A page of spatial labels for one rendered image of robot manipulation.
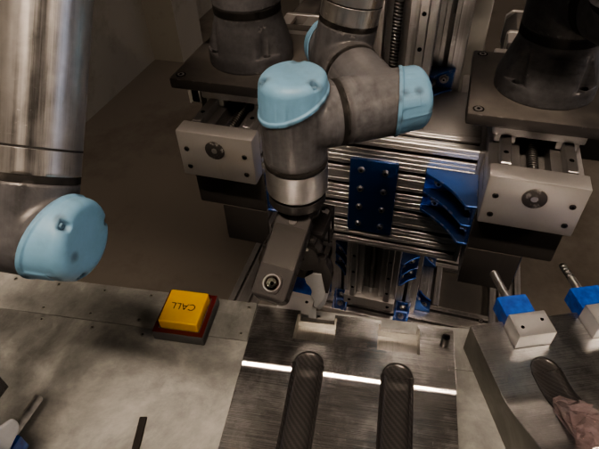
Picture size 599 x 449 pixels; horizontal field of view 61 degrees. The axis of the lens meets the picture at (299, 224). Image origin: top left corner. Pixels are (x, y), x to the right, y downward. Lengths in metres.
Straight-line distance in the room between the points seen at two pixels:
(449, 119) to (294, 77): 0.48
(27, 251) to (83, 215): 0.05
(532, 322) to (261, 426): 0.37
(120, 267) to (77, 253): 1.63
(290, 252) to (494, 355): 0.30
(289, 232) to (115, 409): 0.34
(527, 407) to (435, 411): 0.12
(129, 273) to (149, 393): 1.31
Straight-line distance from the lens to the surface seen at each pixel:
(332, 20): 0.65
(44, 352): 0.87
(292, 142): 0.54
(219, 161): 0.86
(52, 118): 0.46
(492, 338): 0.75
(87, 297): 0.90
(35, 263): 0.46
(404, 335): 0.70
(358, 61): 0.61
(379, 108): 0.56
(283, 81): 0.53
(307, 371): 0.65
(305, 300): 0.75
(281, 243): 0.62
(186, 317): 0.78
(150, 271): 2.03
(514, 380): 0.72
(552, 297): 2.01
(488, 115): 0.81
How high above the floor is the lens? 1.44
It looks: 43 degrees down
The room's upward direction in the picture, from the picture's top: 3 degrees counter-clockwise
